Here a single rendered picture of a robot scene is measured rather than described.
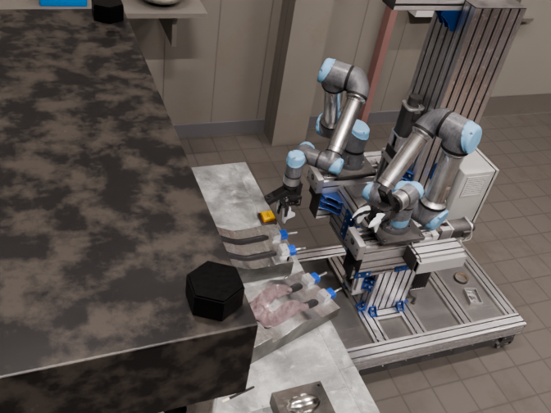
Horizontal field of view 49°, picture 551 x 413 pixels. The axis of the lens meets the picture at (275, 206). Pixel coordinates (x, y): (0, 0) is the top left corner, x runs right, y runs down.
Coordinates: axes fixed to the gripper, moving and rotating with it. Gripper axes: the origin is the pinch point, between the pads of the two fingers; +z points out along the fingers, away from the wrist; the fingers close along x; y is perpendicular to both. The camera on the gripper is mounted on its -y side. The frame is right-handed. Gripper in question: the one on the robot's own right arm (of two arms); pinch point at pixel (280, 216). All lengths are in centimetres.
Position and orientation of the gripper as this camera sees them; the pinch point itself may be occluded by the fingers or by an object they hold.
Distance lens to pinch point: 276.8
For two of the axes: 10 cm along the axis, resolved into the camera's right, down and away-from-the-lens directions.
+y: 9.3, -1.2, 3.6
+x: -3.5, -6.4, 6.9
